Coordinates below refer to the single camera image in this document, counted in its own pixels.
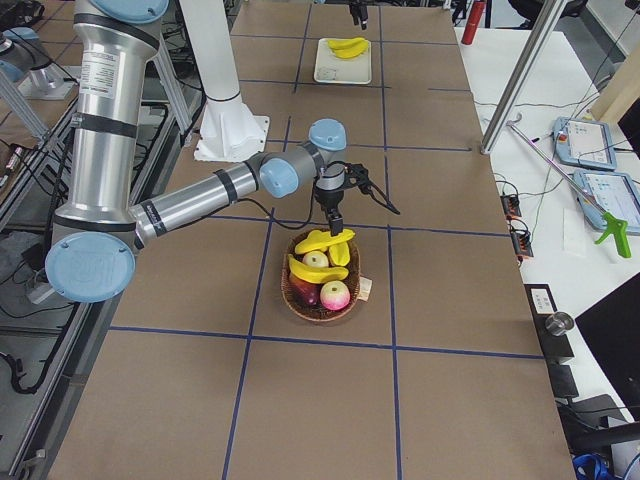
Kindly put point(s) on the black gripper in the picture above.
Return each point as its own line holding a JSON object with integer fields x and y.
{"x": 329, "y": 200}
{"x": 357, "y": 11}

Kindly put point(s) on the long yellow toy banana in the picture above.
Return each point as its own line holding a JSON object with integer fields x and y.
{"x": 318, "y": 240}

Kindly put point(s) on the light yellow-green toy banana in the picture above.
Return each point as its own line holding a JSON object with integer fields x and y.
{"x": 344, "y": 42}

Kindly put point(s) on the glossy yellow toy banana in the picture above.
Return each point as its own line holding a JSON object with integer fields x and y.
{"x": 316, "y": 275}

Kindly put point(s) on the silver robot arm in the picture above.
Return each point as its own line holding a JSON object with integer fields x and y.
{"x": 97, "y": 230}

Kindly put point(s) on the paper tag on basket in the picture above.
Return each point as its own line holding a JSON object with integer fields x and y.
{"x": 365, "y": 287}

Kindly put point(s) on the brown woven wicker basket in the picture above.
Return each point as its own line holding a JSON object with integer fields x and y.
{"x": 318, "y": 313}

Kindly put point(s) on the small yellow toy banana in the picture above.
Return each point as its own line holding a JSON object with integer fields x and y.
{"x": 339, "y": 254}

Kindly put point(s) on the white rectangular bear tray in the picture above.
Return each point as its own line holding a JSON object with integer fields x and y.
{"x": 331, "y": 70}

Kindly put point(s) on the pink white toy peach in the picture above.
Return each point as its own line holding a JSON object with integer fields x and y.
{"x": 335, "y": 295}

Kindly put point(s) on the dark red toy fruit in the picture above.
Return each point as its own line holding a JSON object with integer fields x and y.
{"x": 305, "y": 293}

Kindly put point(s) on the red cylinder bottle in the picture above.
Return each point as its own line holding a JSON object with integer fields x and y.
{"x": 473, "y": 21}

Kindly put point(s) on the small metal cup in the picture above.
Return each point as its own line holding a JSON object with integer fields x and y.
{"x": 559, "y": 323}

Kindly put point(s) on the far teach pendant tablet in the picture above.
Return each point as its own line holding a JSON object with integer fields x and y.
{"x": 584, "y": 143}

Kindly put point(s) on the teach pendant tablet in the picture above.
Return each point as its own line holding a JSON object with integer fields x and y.
{"x": 584, "y": 143}
{"x": 615, "y": 192}

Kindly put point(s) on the green tipped metal stand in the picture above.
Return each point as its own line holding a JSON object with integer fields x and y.
{"x": 615, "y": 227}

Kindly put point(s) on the near teach pendant tablet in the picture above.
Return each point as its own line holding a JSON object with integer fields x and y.
{"x": 615, "y": 192}

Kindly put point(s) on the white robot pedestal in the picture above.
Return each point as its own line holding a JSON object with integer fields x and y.
{"x": 229, "y": 131}

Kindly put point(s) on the aluminium frame post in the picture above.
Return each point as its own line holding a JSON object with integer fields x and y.
{"x": 543, "y": 27}

